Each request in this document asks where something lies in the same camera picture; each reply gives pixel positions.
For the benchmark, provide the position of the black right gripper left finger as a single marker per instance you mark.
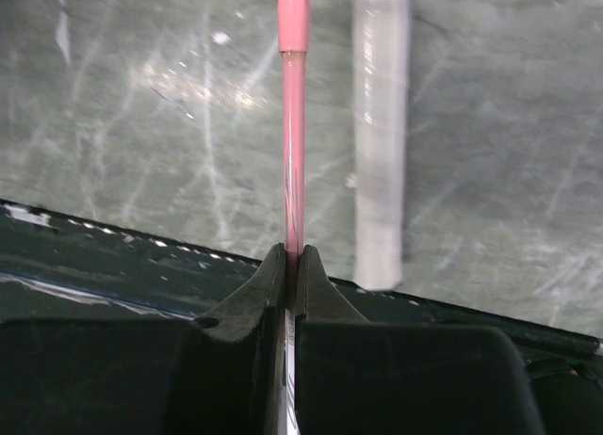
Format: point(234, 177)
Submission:
point(219, 373)

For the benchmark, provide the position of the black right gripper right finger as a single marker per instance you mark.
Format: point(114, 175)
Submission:
point(357, 377)

